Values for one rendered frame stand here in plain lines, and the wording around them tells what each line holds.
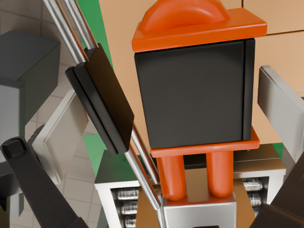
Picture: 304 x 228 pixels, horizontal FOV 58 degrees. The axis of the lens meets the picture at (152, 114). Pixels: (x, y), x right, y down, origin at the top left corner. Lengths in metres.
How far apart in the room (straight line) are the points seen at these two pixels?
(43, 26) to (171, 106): 1.37
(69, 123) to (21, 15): 1.37
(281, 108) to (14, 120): 0.73
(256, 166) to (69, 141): 0.95
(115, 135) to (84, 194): 1.88
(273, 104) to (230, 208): 0.10
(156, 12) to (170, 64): 0.03
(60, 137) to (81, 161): 1.69
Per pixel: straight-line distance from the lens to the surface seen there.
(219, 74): 0.17
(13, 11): 1.56
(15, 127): 0.83
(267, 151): 1.16
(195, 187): 0.25
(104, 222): 1.70
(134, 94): 0.92
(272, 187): 1.16
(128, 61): 0.88
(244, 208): 1.04
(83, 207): 2.16
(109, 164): 1.15
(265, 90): 0.20
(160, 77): 0.16
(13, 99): 0.79
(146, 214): 1.02
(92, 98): 0.17
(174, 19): 0.17
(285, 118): 0.17
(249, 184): 1.20
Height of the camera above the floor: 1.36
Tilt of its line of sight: 60 degrees down
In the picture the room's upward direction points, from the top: 176 degrees counter-clockwise
